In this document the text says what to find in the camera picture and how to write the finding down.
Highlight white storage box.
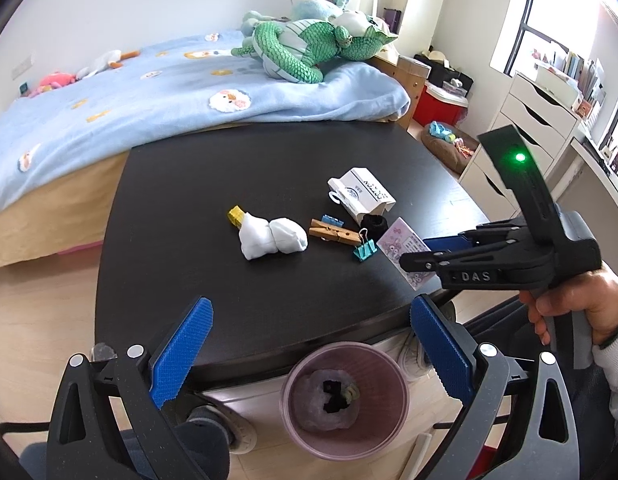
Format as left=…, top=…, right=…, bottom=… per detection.
left=534, top=62, right=582, bottom=108

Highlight white wall switch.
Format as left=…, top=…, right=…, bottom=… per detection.
left=11, top=57, right=37, bottom=81

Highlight white cotton swab box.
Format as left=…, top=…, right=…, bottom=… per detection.
left=327, top=166, right=396, bottom=226

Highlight black storage bag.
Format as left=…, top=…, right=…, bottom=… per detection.
left=414, top=52, right=474, bottom=93

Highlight wooden clothespin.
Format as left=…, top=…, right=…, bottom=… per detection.
left=309, top=217, right=362, bottom=247

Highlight small black scrap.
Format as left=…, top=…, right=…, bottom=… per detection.
left=323, top=381, right=346, bottom=415

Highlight white crumpled tissue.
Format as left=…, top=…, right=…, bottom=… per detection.
left=238, top=214, right=308, bottom=261

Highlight white sneaker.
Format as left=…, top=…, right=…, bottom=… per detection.
left=396, top=332, right=434, bottom=378
left=209, top=390, right=258, bottom=453

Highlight person's right hand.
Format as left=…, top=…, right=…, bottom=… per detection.
left=519, top=265, right=618, bottom=346

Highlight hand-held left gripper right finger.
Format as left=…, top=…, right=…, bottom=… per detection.
left=410, top=294, right=584, bottom=480

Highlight white desk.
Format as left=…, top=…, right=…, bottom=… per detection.
left=569, top=125, right=618, bottom=196

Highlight clear plastic bag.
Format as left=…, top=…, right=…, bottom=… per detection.
left=295, top=369, right=362, bottom=433

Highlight row of books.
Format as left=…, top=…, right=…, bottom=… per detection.
left=531, top=47, right=607, bottom=106

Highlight white drawer unit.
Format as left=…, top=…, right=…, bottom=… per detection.
left=459, top=72, right=582, bottom=211

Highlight green dragon plush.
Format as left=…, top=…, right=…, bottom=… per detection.
left=231, top=19, right=397, bottom=85

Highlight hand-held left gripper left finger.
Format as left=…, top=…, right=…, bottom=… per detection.
left=46, top=296, right=230, bottom=480

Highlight purple plastic waste bin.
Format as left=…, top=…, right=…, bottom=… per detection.
left=280, top=341, right=410, bottom=462

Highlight teal binder clip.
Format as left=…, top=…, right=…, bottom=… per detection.
left=352, top=228, right=378, bottom=263

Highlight blue printed blanket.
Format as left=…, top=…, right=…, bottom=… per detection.
left=0, top=30, right=412, bottom=221

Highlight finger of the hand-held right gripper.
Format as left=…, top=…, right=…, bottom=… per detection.
left=423, top=219, right=530, bottom=256
left=399, top=239, right=536, bottom=277

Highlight black framed window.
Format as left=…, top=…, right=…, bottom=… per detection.
left=509, top=0, right=618, bottom=186

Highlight pink plush toy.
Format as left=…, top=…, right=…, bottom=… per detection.
left=28, top=72, right=78, bottom=98

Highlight brown pet bed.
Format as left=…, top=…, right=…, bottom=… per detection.
left=421, top=120, right=482, bottom=173

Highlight red cooler box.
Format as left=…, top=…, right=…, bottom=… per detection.
left=413, top=82, right=470, bottom=128

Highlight white goose plush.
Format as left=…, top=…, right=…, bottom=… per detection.
left=76, top=50, right=140, bottom=80

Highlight light blue plush toy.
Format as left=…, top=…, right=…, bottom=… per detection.
left=241, top=0, right=340, bottom=36

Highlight pink cartoon card packet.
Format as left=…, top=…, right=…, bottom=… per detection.
left=376, top=217, right=442, bottom=292

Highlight bed with beige base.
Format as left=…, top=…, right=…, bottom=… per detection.
left=0, top=30, right=412, bottom=271

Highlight person's leg grey pants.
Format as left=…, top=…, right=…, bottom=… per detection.
left=459, top=300, right=544, bottom=361

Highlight person's right forearm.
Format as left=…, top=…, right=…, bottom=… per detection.
left=591, top=317, right=618, bottom=438

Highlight wooden bed post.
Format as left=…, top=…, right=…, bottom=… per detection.
left=369, top=52, right=432, bottom=128

